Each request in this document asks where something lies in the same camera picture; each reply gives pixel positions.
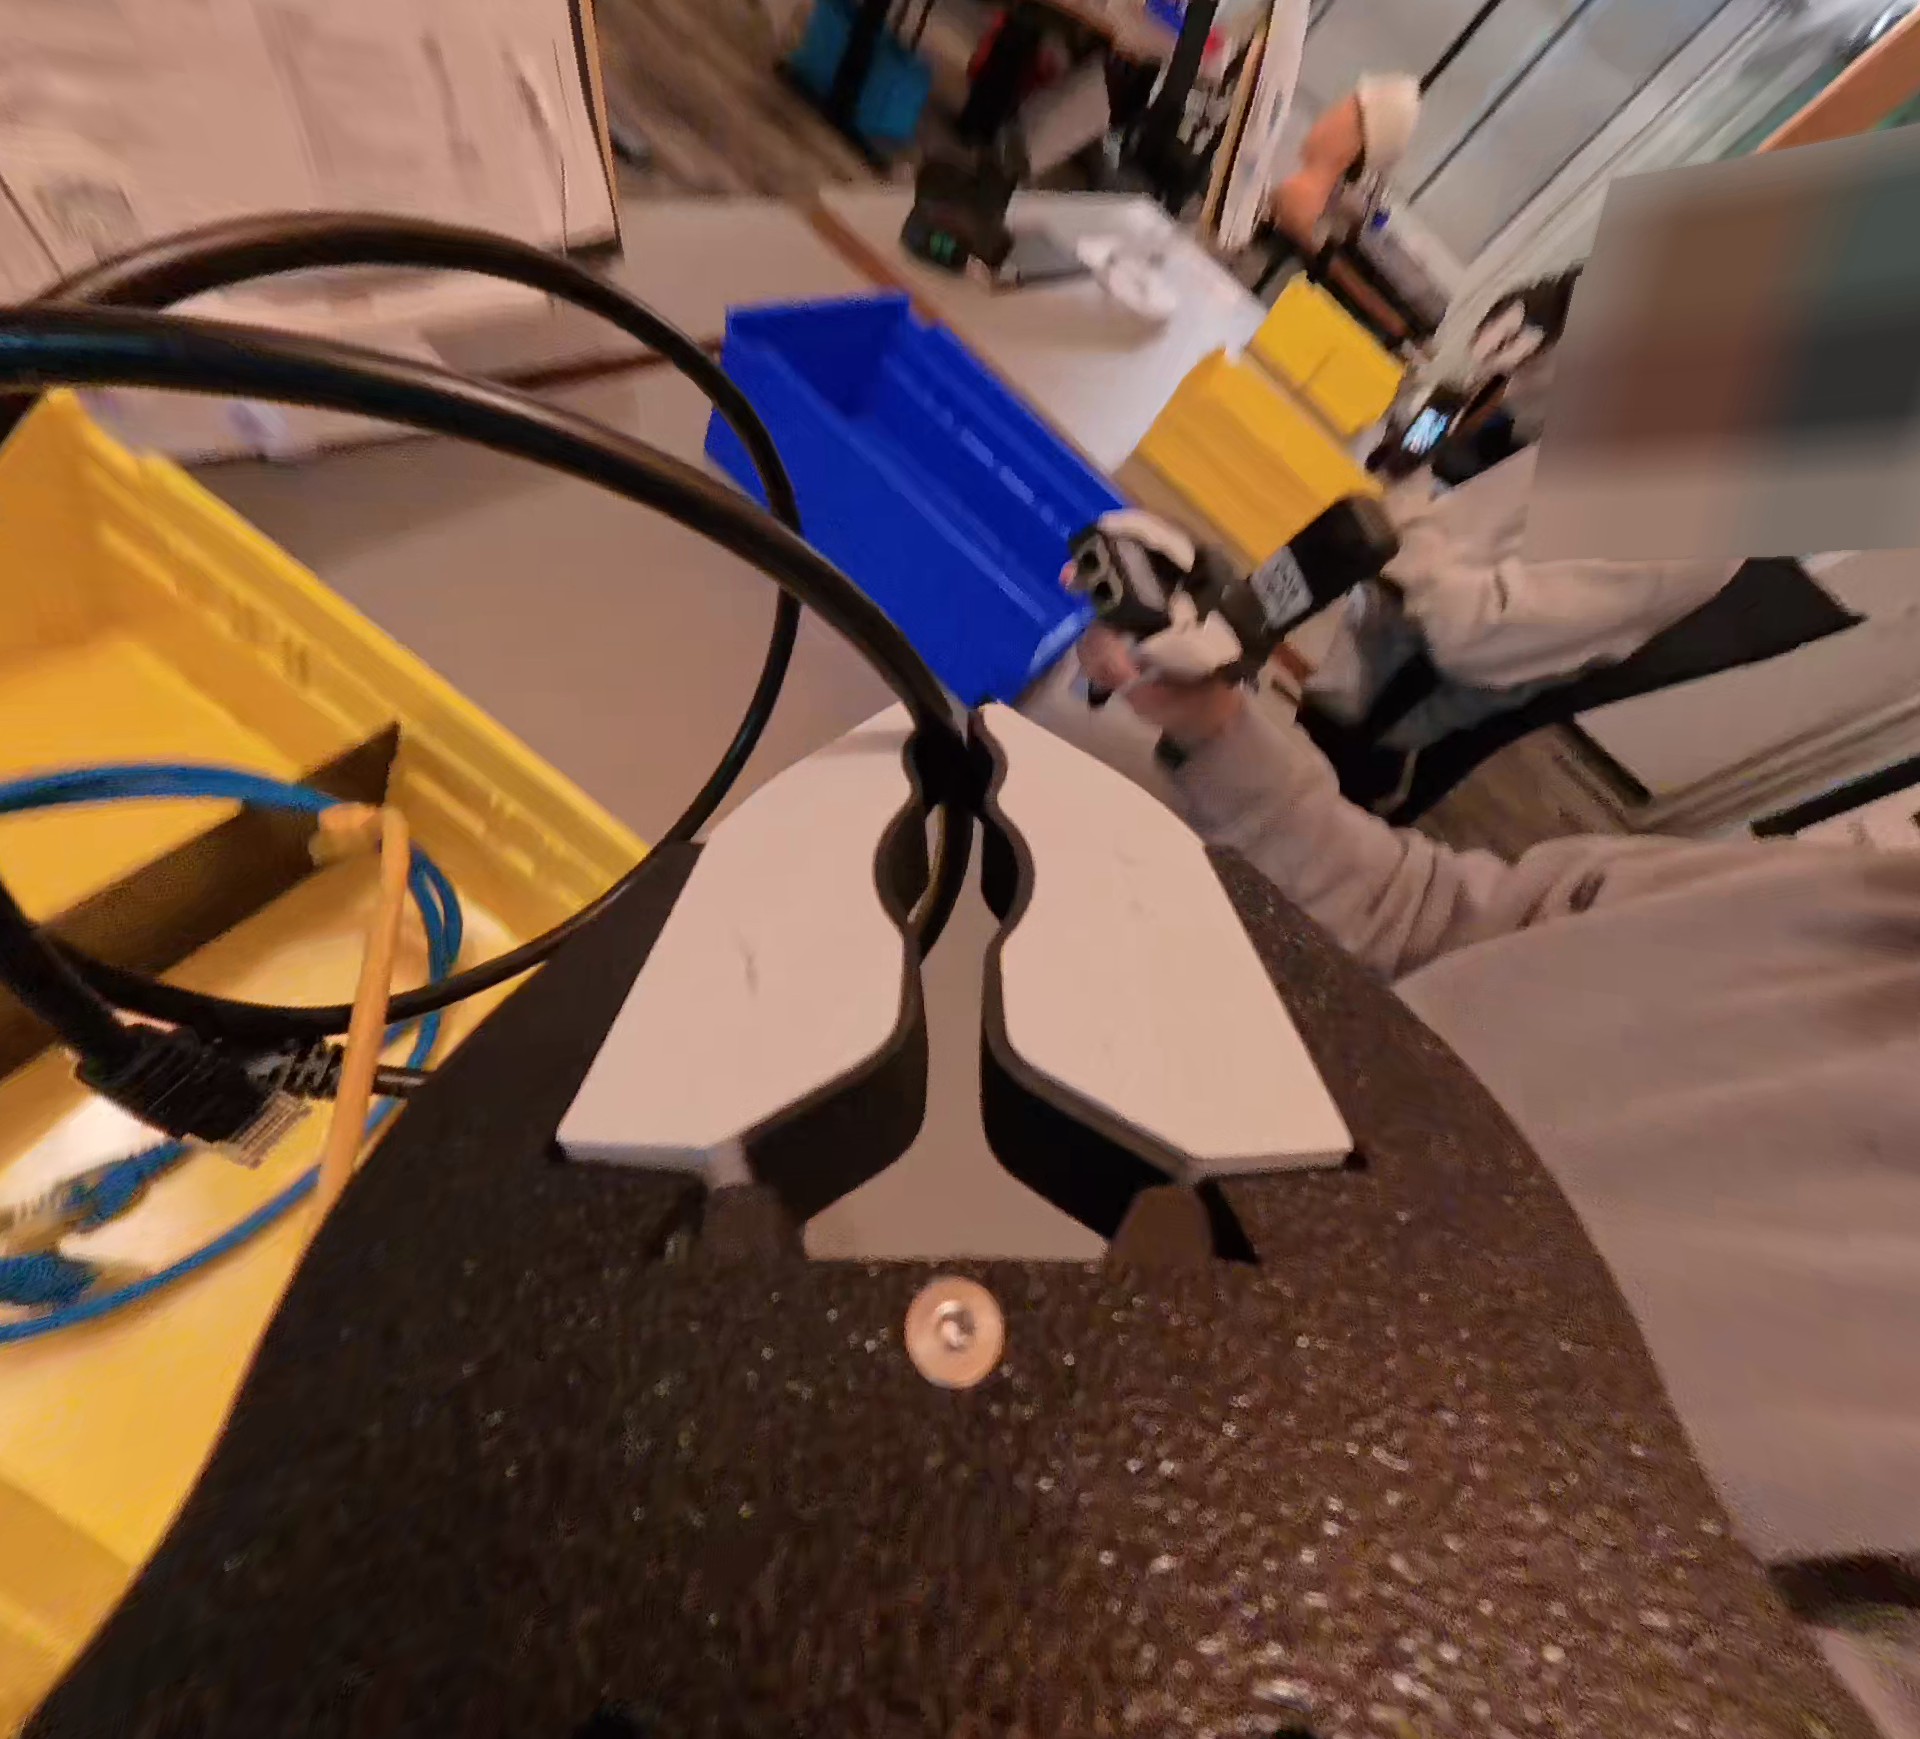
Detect grey desk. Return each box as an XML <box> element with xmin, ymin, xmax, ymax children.
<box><xmin>89</xmin><ymin>194</ymin><xmax>1142</xmax><ymax>1261</ymax></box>

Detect blue ethernet cable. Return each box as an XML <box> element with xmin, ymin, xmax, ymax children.
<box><xmin>0</xmin><ymin>764</ymin><xmax>466</xmax><ymax>1342</ymax></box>

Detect mannequin head with white cap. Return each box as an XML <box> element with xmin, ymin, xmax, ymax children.
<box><xmin>1274</xmin><ymin>71</ymin><xmax>1422</xmax><ymax>243</ymax></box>

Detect black device with green display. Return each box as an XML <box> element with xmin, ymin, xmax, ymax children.
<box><xmin>899</xmin><ymin>155</ymin><xmax>1025</xmax><ymax>270</ymax></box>

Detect person's right forearm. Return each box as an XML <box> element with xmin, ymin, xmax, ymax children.
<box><xmin>1155</xmin><ymin>704</ymin><xmax>1920</xmax><ymax>998</ymax></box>

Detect black ethernet cable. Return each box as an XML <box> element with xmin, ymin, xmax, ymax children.
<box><xmin>0</xmin><ymin>212</ymin><xmax>992</xmax><ymax>1170</ymax></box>

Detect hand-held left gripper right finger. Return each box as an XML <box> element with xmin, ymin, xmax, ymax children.
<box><xmin>972</xmin><ymin>704</ymin><xmax>1358</xmax><ymax>1238</ymax></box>

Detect grey table with wooden edge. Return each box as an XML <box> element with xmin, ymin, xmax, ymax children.
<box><xmin>817</xmin><ymin>186</ymin><xmax>1268</xmax><ymax>481</ymax></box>

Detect person's right hand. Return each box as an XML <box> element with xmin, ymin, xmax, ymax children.
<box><xmin>1076</xmin><ymin>636</ymin><xmax>1250</xmax><ymax>753</ymax></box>

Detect yellow ethernet cable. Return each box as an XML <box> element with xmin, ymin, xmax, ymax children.
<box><xmin>306</xmin><ymin>801</ymin><xmax>413</xmax><ymax>1208</ymax></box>

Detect white hanging banner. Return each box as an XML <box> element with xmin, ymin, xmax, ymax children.
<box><xmin>1212</xmin><ymin>0</ymin><xmax>1340</xmax><ymax>252</ymax></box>

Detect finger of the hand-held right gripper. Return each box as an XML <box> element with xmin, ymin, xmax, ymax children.
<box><xmin>1095</xmin><ymin>506</ymin><xmax>1204</xmax><ymax>574</ymax></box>
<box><xmin>1142</xmin><ymin>610</ymin><xmax>1250</xmax><ymax>685</ymax></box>

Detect loose white papers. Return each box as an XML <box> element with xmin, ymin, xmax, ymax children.
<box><xmin>1076</xmin><ymin>230</ymin><xmax>1190</xmax><ymax>318</ymax></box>

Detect blue crate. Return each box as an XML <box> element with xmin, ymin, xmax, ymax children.
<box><xmin>791</xmin><ymin>0</ymin><xmax>934</xmax><ymax>148</ymax></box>

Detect yellow plastic bin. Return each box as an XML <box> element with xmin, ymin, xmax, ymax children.
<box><xmin>1117</xmin><ymin>351</ymin><xmax>1382</xmax><ymax>563</ymax></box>
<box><xmin>0</xmin><ymin>389</ymin><xmax>654</xmax><ymax>1726</ymax></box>
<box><xmin>1252</xmin><ymin>276</ymin><xmax>1405</xmax><ymax>435</ymax></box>

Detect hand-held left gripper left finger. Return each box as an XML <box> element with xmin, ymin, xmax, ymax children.
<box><xmin>555</xmin><ymin>704</ymin><xmax>968</xmax><ymax>1230</ymax></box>

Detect blue plastic bin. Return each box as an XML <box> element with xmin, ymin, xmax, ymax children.
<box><xmin>705</xmin><ymin>290</ymin><xmax>1126</xmax><ymax>709</ymax></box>

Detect person's grey clothed torso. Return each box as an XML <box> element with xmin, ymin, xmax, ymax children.
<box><xmin>1387</xmin><ymin>839</ymin><xmax>1920</xmax><ymax>1567</ymax></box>

